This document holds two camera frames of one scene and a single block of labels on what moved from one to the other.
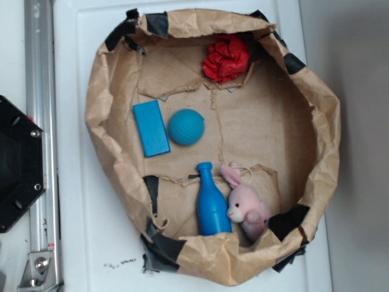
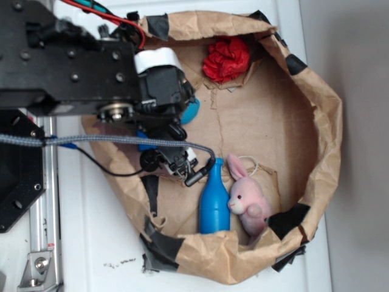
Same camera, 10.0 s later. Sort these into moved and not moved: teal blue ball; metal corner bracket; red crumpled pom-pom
Moved: teal blue ball
Not moved: red crumpled pom-pom; metal corner bracket
